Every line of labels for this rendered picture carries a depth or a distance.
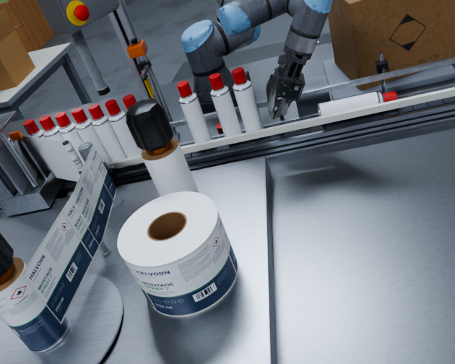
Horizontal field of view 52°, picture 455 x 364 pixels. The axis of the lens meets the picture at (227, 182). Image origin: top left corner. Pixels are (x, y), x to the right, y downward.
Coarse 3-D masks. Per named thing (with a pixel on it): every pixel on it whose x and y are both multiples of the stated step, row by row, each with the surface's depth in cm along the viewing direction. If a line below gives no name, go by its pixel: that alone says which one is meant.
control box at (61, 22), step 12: (36, 0) 117; (48, 0) 113; (60, 0) 112; (72, 0) 114; (84, 0) 116; (96, 0) 119; (108, 0) 122; (48, 12) 117; (60, 12) 114; (72, 12) 114; (96, 12) 120; (108, 12) 123; (48, 24) 120; (60, 24) 117; (72, 24) 115; (84, 24) 118
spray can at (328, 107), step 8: (360, 96) 124; (368, 96) 123; (376, 96) 122; (384, 96) 122; (392, 96) 122; (320, 104) 126; (328, 104) 125; (336, 104) 125; (344, 104) 124; (352, 104) 123; (360, 104) 123; (368, 104) 123; (320, 112) 125; (328, 112) 125; (336, 112) 125
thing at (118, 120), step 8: (112, 104) 127; (112, 112) 128; (120, 112) 130; (112, 120) 129; (120, 120) 129; (120, 128) 130; (128, 128) 132; (120, 136) 132; (128, 136) 132; (128, 144) 134; (128, 152) 135; (136, 152) 136
